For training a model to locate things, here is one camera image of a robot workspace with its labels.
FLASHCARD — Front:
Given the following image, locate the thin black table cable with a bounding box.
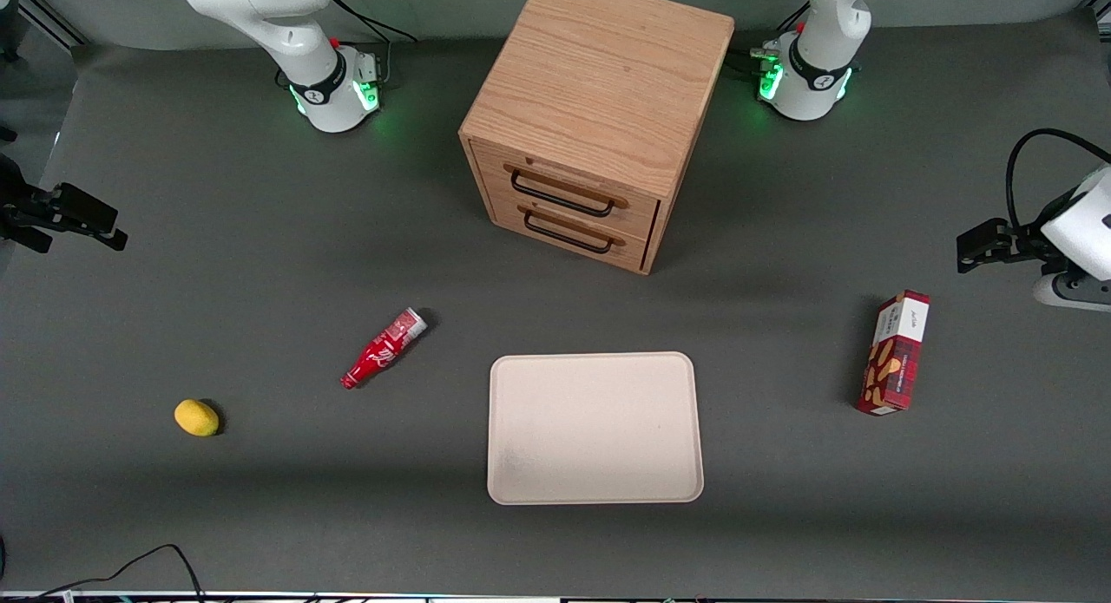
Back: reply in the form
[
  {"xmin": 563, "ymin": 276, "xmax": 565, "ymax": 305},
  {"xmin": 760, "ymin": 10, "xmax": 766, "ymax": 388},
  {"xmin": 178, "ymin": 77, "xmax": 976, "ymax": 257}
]
[{"xmin": 0, "ymin": 544, "xmax": 206, "ymax": 603}]

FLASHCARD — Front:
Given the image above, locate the black drawer handle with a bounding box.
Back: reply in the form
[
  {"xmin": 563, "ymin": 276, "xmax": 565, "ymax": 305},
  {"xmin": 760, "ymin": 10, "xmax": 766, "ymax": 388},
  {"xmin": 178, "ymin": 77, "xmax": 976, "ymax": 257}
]
[
  {"xmin": 523, "ymin": 210, "xmax": 615, "ymax": 256},
  {"xmin": 509, "ymin": 170, "xmax": 615, "ymax": 219}
]

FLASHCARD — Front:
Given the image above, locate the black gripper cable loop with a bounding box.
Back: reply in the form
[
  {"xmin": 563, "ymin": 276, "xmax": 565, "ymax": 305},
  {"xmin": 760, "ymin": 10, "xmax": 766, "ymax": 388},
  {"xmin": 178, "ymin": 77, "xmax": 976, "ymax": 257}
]
[{"xmin": 1005, "ymin": 128, "xmax": 1111, "ymax": 233}]

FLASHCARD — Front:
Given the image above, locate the beige rectangular tray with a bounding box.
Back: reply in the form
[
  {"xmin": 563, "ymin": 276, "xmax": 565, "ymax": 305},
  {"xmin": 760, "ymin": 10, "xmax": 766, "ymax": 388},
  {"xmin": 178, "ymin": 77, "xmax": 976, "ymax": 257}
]
[{"xmin": 486, "ymin": 351, "xmax": 706, "ymax": 507}]

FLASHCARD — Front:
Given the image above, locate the aluminium frame rail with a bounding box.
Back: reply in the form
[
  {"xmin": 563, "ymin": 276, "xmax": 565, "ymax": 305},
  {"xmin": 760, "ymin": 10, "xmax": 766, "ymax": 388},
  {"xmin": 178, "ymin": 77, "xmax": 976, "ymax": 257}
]
[{"xmin": 16, "ymin": 0, "xmax": 89, "ymax": 50}]

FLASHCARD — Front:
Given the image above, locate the wooden drawer front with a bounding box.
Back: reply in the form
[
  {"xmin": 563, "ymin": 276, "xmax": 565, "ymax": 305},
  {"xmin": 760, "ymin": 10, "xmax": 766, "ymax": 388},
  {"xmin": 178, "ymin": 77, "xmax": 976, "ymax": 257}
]
[
  {"xmin": 473, "ymin": 139, "xmax": 661, "ymax": 239},
  {"xmin": 489, "ymin": 192, "xmax": 654, "ymax": 272}
]

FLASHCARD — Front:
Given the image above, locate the yellow lemon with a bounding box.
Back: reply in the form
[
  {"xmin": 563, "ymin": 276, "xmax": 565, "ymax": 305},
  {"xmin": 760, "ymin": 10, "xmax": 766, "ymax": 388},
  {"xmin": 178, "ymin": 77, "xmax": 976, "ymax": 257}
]
[{"xmin": 174, "ymin": 399, "xmax": 220, "ymax": 437}]

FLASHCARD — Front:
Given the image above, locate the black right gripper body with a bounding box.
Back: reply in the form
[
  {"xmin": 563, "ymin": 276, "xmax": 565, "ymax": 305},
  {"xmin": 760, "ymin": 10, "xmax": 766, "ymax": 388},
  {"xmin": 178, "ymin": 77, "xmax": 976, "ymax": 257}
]
[{"xmin": 0, "ymin": 156, "xmax": 57, "ymax": 255}]

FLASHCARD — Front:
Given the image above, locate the red soda bottle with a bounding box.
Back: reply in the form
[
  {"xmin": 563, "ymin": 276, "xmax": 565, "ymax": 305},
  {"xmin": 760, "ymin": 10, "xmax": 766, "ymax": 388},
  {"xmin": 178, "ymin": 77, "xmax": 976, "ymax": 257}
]
[{"xmin": 340, "ymin": 307, "xmax": 429, "ymax": 390}]

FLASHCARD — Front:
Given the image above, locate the black arm base cable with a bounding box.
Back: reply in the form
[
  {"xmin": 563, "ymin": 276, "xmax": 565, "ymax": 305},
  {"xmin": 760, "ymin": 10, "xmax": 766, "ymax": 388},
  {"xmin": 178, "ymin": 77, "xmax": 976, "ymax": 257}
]
[
  {"xmin": 727, "ymin": 3, "xmax": 812, "ymax": 76},
  {"xmin": 332, "ymin": 0, "xmax": 419, "ymax": 85}
]

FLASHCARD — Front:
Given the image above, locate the red plaid cookie box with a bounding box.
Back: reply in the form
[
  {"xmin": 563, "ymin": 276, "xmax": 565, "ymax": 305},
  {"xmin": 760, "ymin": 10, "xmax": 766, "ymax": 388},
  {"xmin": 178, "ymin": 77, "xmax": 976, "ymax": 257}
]
[{"xmin": 856, "ymin": 290, "xmax": 931, "ymax": 416}]

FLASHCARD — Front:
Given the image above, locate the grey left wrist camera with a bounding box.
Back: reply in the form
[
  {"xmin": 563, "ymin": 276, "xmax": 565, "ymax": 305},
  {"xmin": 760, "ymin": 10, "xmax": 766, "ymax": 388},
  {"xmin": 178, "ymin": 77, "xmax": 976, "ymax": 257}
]
[{"xmin": 1032, "ymin": 272, "xmax": 1111, "ymax": 314}]

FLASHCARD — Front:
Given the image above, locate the wooden drawer cabinet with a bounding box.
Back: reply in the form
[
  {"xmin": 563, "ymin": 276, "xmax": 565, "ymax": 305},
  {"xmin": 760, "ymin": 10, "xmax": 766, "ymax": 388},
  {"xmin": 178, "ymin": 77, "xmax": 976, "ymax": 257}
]
[{"xmin": 458, "ymin": 0, "xmax": 736, "ymax": 276}]

